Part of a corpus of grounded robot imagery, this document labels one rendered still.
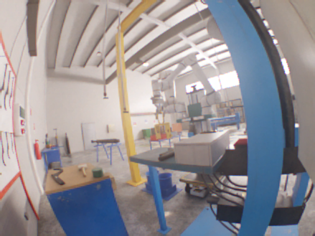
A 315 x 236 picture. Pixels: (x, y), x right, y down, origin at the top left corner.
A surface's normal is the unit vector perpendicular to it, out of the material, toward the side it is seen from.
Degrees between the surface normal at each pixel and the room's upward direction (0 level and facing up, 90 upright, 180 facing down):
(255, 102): 90
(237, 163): 90
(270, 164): 90
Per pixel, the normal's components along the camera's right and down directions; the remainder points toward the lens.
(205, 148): -0.70, 0.07
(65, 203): 0.70, -0.14
